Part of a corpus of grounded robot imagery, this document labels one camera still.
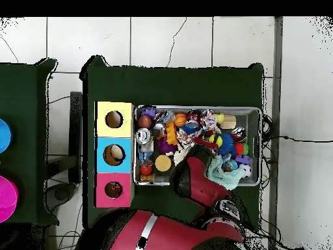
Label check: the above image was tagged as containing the blue fuzzy ball with eyes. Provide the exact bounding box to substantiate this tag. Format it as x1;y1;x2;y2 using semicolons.
217;133;236;157

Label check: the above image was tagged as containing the cream muslin cloth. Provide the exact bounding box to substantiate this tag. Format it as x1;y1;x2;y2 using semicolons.
172;149;188;166

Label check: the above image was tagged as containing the mint knitted cloth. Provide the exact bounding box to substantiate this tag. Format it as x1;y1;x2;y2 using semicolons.
206;155;246;191

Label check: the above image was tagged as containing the clear mesh bin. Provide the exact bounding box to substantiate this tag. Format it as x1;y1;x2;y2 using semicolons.
133;104;263;187

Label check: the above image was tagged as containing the wooden box with three holes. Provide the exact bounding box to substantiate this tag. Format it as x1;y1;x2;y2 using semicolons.
93;100;135;208

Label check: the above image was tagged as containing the globe print ball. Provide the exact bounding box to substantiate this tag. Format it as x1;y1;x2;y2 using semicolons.
222;159;239;173

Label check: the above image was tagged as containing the orange basketball toy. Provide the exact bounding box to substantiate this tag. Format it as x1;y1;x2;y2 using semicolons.
173;112;188;128

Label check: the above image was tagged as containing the orange plastic block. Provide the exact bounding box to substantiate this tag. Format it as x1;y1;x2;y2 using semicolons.
165;121;179;146

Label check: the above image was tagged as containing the purple spiky toy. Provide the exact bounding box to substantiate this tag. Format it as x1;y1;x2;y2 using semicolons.
156;137;178;155

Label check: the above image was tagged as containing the silver drink can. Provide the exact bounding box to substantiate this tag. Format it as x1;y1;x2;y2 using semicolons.
135;127;153;146

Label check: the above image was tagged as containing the brown football toy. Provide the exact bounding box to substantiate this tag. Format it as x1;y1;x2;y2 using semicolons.
137;114;153;129

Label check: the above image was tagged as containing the dark green tablecloth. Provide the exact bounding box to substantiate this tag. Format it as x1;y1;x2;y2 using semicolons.
79;55;265;230
0;58;59;226

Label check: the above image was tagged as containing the blue bowl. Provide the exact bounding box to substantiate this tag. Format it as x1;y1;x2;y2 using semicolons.
0;118;13;154

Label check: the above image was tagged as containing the magenta bowl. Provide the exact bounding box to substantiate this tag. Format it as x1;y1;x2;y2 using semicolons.
0;175;19;223

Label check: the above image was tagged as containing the black cable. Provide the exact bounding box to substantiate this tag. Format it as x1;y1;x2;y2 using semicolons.
261;114;333;143

